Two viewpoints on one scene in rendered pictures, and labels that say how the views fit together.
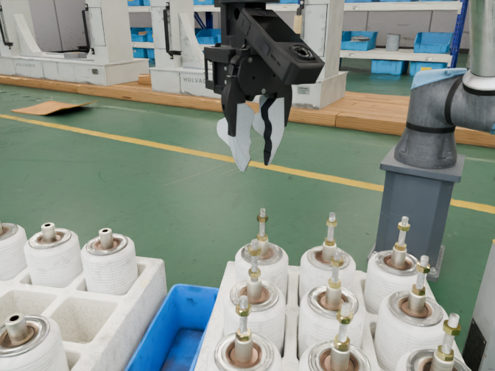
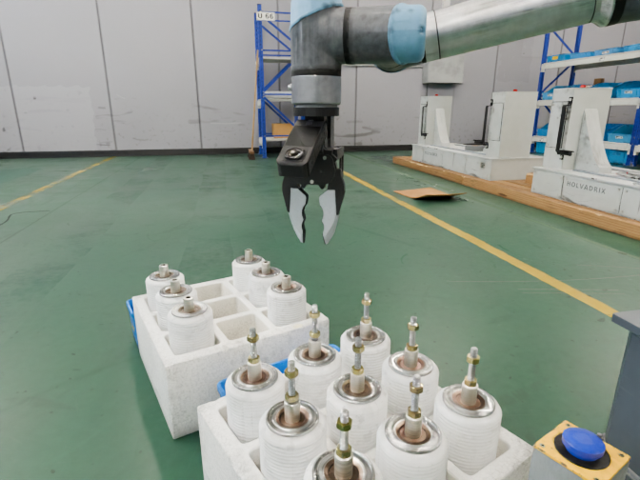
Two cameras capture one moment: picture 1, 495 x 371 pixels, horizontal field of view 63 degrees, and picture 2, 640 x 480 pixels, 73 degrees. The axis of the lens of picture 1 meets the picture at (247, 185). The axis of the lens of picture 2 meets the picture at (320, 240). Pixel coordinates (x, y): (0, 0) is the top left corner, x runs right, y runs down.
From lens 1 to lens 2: 0.52 m
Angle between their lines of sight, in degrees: 45
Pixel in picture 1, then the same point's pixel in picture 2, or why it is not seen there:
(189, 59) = (585, 162)
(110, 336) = (242, 342)
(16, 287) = (238, 296)
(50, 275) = (254, 296)
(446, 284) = not seen: outside the picture
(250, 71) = not seen: hidden behind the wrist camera
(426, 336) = (390, 454)
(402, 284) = (446, 418)
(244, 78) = not seen: hidden behind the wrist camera
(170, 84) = (550, 187)
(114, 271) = (278, 307)
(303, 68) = (283, 165)
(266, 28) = (293, 134)
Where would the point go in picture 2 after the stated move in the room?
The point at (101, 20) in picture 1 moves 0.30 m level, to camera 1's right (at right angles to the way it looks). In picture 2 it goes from (501, 115) to (538, 116)
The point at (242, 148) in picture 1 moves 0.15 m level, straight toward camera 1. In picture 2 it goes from (295, 222) to (211, 241)
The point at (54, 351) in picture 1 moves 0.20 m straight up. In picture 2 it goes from (196, 327) to (188, 235)
